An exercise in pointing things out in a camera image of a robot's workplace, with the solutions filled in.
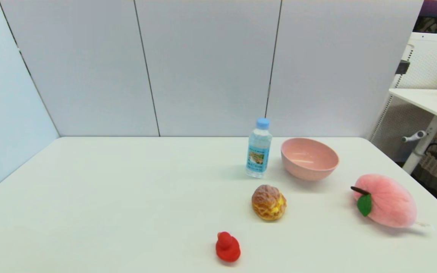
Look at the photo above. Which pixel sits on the white side desk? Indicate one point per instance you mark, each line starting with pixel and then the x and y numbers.
pixel 425 100

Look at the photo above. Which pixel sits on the pink plastic bowl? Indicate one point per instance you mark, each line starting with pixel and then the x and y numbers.
pixel 309 159

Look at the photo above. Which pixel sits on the white pegboard panel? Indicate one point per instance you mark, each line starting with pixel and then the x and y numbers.
pixel 431 60

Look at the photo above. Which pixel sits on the toy cream puff bread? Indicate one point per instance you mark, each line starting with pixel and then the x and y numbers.
pixel 268 203

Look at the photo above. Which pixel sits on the pink plush peach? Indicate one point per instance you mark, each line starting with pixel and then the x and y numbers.
pixel 389 201

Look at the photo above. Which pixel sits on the black pegboard clip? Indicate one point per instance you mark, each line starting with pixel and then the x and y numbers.
pixel 402 67

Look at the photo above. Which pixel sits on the red rubber duck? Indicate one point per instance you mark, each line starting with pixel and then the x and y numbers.
pixel 227 248

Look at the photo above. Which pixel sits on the clear water bottle blue label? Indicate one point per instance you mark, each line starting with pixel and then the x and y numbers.
pixel 258 151

